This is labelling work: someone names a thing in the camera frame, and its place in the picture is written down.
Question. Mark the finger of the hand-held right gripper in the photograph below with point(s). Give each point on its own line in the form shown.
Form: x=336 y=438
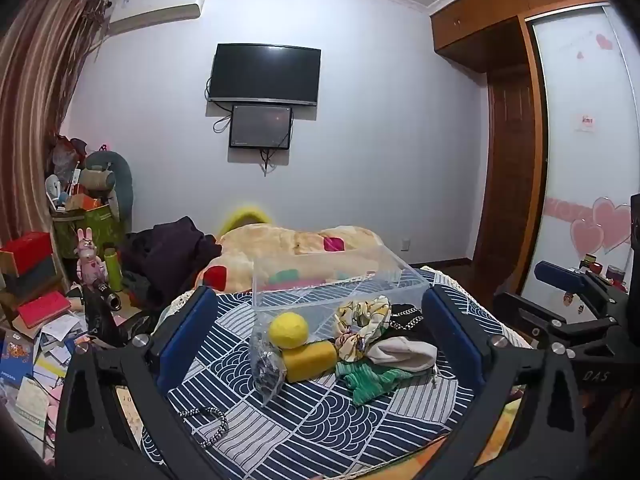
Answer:
x=520 y=312
x=560 y=274

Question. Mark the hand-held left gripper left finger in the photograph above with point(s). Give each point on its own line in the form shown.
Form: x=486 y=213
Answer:
x=186 y=332

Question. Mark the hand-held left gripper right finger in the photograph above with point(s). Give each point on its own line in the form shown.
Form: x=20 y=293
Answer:
x=454 y=335

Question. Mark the red jars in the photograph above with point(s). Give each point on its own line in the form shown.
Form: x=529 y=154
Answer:
x=600 y=267

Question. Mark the white sock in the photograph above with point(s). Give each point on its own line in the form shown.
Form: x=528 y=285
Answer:
x=402 y=355

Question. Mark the dark clothes pile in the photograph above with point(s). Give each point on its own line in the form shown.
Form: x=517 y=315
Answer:
x=167 y=255

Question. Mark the black cylindrical device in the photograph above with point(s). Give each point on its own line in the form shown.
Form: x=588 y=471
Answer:
x=102 y=305

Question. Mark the clear bag with dark item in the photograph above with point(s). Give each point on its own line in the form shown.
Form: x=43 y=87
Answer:
x=267 y=367

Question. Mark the floral fabric scrunchie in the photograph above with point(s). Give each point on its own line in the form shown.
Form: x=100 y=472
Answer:
x=361 y=320

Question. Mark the green knitted cloth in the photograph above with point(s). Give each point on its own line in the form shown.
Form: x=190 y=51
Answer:
x=372 y=382

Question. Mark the green bottle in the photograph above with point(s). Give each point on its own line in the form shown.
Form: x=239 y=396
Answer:
x=113 y=270

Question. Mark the white heart-print wardrobe door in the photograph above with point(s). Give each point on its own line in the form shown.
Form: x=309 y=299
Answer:
x=585 y=175

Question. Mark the yellow felt ball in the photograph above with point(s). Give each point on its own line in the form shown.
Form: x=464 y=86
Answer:
x=289 y=330

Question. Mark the brown wooden door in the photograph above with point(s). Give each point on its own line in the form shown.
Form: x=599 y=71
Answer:
x=507 y=170

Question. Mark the yellow printed blanket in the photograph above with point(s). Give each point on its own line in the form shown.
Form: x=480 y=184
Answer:
x=270 y=250

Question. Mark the pink rabbit figure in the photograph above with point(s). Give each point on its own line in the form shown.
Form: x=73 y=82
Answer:
x=89 y=260

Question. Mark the clear plastic box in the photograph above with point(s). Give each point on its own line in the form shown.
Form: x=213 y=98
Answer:
x=345 y=280

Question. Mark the yellow sponge cylinder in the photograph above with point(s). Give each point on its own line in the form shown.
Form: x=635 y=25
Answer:
x=310 y=361

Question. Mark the yellow plush pillow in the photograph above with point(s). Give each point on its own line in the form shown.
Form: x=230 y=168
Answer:
x=245 y=217

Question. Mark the green shopping bag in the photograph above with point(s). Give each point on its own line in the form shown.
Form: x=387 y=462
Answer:
x=95 y=230

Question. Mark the red book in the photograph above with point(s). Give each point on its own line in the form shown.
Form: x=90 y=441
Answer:
x=45 y=310

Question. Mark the navy white patterned mat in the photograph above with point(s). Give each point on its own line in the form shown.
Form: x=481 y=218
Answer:
x=310 y=425

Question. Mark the pile of papers and books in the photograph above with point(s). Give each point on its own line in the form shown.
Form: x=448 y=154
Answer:
x=35 y=380

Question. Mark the grey cushion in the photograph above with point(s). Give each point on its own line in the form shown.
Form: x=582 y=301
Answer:
x=122 y=180

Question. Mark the red box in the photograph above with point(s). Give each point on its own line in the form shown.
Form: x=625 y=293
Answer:
x=27 y=252

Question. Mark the wooden overhead cabinet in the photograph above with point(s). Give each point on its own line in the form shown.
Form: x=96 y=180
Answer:
x=495 y=15

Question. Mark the brown striped curtain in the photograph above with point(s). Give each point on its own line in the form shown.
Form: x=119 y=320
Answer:
x=35 y=110

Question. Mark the white air conditioner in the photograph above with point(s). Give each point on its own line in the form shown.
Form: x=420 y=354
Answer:
x=155 y=10

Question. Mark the small black wall monitor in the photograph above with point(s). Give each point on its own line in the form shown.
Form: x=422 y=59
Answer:
x=261 y=126

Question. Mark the wall-mounted black television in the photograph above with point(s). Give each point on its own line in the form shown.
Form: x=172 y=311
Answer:
x=264 y=74

